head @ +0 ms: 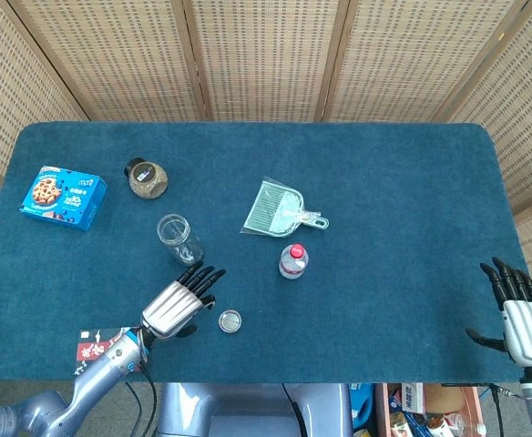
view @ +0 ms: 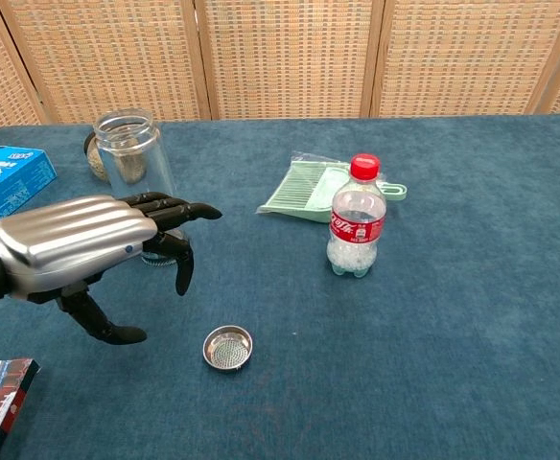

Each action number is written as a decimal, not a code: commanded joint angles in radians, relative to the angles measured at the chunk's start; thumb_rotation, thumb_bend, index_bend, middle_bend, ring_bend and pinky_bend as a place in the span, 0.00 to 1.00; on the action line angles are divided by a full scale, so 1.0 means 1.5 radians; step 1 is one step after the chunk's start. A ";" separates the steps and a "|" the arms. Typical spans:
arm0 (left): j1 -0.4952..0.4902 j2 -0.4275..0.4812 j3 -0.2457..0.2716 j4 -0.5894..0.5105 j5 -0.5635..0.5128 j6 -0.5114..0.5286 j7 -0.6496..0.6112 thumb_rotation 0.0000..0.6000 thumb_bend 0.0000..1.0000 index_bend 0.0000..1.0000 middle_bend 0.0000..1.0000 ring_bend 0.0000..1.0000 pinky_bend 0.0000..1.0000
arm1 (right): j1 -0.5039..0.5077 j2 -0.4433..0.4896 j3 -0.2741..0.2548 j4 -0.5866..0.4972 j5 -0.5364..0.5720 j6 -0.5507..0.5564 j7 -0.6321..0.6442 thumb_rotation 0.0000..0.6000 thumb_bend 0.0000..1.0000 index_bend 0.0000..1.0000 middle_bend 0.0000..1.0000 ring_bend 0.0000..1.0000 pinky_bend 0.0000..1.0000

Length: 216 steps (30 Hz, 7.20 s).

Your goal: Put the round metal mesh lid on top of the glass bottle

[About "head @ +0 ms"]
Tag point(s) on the clear glass jar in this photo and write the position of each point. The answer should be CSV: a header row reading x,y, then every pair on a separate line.
x,y
175,236

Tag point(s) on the grey-blue robot torso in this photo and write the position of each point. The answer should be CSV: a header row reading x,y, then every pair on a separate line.
x,y
248,405

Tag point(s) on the green plastic dustpan in bag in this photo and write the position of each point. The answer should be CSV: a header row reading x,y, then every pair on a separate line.
x,y
270,209

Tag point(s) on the red black printed booklet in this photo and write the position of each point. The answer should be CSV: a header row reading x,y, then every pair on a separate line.
x,y
88,350

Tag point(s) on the round metal strainer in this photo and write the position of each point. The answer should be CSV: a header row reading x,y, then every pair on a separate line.
x,y
229,321

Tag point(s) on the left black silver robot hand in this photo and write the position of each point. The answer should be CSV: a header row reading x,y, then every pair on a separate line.
x,y
170,311

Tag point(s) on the woven bamboo screen panel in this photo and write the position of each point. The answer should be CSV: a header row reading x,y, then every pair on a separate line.
x,y
11,82
266,54
111,54
521,114
407,54

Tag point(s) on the pink box of packages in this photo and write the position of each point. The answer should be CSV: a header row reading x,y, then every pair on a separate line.
x,y
430,409

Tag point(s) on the blue cookie box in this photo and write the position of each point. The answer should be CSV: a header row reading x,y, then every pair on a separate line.
x,y
61,196

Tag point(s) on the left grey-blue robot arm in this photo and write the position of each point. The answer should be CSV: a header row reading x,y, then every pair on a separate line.
x,y
106,364

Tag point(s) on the small cola bottle red cap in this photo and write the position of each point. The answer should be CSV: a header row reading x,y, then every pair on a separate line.
x,y
293,264

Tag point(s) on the blue plastic package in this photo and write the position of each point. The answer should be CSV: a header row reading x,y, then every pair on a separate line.
x,y
361,405

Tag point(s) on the blue carpet table cloth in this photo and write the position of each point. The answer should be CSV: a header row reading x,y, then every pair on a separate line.
x,y
384,227

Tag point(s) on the round glass jar black lid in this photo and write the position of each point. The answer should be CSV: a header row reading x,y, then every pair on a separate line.
x,y
147,182

